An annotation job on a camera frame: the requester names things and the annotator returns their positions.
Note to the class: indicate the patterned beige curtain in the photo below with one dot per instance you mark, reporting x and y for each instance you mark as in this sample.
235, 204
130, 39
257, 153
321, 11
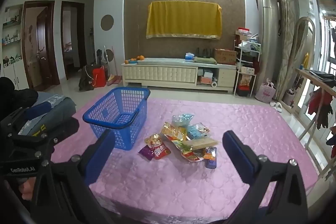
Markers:
284, 29

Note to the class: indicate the blue tissue box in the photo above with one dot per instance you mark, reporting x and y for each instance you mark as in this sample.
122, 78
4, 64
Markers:
189, 56

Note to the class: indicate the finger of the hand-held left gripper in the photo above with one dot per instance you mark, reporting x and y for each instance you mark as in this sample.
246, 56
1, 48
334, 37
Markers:
34, 144
39, 109

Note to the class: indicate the pink quilted table cover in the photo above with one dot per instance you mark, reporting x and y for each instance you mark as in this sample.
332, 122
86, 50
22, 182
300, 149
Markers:
183, 187

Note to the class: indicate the pink bag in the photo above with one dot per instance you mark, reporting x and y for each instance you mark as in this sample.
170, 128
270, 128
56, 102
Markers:
265, 92

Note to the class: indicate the small brown wall disc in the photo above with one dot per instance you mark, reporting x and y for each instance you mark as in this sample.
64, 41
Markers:
110, 56

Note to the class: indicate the grey patterned blanket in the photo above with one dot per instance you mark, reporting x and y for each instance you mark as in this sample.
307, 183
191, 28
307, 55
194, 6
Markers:
57, 108

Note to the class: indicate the green folded cloth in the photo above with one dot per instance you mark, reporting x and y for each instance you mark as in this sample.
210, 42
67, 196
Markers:
205, 60

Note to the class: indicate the black bag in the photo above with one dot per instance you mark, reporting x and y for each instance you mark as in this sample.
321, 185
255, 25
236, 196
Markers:
86, 79

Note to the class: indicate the light blue striped bread packet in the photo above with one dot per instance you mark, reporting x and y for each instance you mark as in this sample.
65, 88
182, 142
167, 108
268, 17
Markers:
182, 119

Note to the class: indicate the white paper roll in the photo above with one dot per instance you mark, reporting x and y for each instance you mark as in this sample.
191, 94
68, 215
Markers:
214, 84

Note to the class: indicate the brown doorway frame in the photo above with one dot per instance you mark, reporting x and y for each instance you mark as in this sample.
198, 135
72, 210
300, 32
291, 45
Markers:
82, 37

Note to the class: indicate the purple candy roll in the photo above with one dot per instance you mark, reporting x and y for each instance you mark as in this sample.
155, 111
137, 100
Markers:
211, 163

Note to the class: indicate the glass balcony door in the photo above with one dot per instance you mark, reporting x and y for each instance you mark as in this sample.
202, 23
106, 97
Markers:
304, 3

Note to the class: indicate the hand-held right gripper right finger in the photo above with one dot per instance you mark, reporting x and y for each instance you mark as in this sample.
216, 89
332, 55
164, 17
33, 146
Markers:
239, 158

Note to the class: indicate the silver tower air conditioner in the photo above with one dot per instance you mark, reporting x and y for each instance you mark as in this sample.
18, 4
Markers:
267, 37

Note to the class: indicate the red bag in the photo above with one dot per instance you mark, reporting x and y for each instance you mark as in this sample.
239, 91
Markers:
99, 78

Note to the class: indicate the white slipper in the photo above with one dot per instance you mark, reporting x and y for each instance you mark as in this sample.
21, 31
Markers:
273, 103
278, 108

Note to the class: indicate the clear light blue snack packet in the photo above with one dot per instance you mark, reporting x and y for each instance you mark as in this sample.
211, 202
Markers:
195, 130

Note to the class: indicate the arched wooden frame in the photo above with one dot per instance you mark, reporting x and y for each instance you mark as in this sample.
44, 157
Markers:
299, 37

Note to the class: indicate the red green snack packet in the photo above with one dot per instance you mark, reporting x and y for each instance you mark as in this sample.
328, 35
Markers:
187, 153

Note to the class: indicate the person's left hand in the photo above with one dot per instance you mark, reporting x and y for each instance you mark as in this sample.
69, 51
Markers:
26, 188

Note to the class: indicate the white metal rack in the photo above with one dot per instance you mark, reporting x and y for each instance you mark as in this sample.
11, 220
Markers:
248, 69

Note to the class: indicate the red broom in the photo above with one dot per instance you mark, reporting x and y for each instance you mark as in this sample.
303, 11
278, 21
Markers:
115, 77

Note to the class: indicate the yellow snack packet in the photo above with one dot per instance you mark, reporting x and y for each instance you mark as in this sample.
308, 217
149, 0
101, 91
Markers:
172, 130

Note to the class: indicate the brown round wall disc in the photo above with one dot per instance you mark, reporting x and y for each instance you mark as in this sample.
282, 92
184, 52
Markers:
107, 22

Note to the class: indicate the white wall shelf cabinet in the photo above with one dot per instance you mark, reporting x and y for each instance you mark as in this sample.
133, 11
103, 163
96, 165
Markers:
11, 74

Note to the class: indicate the white mop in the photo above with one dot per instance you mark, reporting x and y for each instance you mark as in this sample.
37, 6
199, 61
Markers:
106, 56

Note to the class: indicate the blue plastic basket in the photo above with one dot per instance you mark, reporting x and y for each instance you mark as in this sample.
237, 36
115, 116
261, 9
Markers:
105, 123

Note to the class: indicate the long cracker packet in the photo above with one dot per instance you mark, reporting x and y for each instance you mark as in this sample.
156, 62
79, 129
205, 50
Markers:
202, 144

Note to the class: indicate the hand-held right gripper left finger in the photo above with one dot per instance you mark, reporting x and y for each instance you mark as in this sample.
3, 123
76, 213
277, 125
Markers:
101, 154

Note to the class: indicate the red white box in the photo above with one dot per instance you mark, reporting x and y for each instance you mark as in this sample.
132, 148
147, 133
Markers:
243, 31

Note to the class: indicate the orange flat box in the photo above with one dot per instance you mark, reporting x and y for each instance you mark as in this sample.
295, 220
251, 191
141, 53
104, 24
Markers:
204, 80

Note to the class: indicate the orange snack packet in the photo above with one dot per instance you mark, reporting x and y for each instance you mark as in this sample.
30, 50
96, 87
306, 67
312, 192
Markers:
210, 152

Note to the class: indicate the red hanging garment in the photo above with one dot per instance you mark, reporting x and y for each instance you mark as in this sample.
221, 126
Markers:
319, 106

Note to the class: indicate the purple snack packet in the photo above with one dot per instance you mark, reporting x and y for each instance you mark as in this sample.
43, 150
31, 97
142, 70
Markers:
145, 153

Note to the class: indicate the cream television cabinet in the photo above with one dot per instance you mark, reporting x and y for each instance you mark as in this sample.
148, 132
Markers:
157, 74

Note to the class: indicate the wooden drying rack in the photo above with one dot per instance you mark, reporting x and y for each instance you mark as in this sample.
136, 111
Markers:
307, 78

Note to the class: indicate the brown cardboard box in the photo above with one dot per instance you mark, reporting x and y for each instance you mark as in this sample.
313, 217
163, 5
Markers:
225, 56

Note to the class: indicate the brown wooden door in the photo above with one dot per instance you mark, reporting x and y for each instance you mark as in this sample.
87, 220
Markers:
42, 37

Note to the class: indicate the yellow cloth cover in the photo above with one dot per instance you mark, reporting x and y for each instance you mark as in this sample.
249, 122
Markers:
183, 19

